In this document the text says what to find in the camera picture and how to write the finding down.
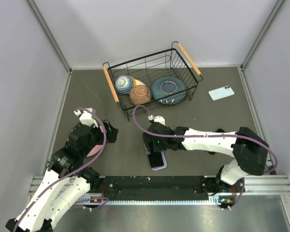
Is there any black screen smartphone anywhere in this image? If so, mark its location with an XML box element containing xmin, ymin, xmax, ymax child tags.
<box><xmin>147</xmin><ymin>152</ymin><xmax>164</xmax><ymax>169</ymax></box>

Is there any light blue smartphone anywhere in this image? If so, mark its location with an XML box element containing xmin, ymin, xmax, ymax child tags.
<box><xmin>208</xmin><ymin>86</ymin><xmax>235</xmax><ymax>101</ymax></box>

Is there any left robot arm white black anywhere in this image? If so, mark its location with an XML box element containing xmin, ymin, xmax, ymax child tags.
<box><xmin>6</xmin><ymin>119</ymin><xmax>118</xmax><ymax>232</ymax></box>

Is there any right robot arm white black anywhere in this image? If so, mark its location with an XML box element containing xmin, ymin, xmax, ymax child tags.
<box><xmin>142</xmin><ymin>122</ymin><xmax>269</xmax><ymax>194</ymax></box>

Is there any pink plate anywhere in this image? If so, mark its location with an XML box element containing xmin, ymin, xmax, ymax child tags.
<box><xmin>85</xmin><ymin>113</ymin><xmax>104</xmax><ymax>158</ymax></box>

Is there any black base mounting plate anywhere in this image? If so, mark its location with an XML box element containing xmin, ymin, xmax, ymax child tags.
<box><xmin>98</xmin><ymin>176</ymin><xmax>235</xmax><ymax>201</ymax></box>

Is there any brown ceramic bowl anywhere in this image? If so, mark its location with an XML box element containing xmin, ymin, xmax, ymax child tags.
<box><xmin>130</xmin><ymin>85</ymin><xmax>152</xmax><ymax>105</ymax></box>

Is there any blue white patterned bowl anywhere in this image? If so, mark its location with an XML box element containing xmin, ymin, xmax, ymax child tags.
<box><xmin>115</xmin><ymin>75</ymin><xmax>135</xmax><ymax>95</ymax></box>

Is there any teal ceramic plate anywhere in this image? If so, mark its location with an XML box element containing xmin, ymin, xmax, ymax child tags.
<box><xmin>151</xmin><ymin>76</ymin><xmax>187</xmax><ymax>105</ymax></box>

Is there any yellow bowl in basket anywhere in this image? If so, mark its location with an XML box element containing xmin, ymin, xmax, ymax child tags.
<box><xmin>132</xmin><ymin>77</ymin><xmax>145</xmax><ymax>86</ymax></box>

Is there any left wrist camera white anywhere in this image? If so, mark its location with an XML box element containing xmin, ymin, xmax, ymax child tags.
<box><xmin>74</xmin><ymin>110</ymin><xmax>98</xmax><ymax>128</ymax></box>

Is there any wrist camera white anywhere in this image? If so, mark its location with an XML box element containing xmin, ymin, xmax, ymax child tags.
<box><xmin>148</xmin><ymin>115</ymin><xmax>165</xmax><ymax>126</ymax></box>
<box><xmin>74</xmin><ymin>110</ymin><xmax>98</xmax><ymax>128</ymax></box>

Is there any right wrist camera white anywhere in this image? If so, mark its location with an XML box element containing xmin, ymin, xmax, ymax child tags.
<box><xmin>148</xmin><ymin>115</ymin><xmax>165</xmax><ymax>126</ymax></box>

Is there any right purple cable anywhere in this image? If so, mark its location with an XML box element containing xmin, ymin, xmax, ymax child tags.
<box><xmin>132</xmin><ymin>105</ymin><xmax>280</xmax><ymax>211</ymax></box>

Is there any aluminium frame rail front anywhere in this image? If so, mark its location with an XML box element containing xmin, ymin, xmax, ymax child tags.
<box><xmin>29</xmin><ymin>175</ymin><xmax>290</xmax><ymax>206</ymax></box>

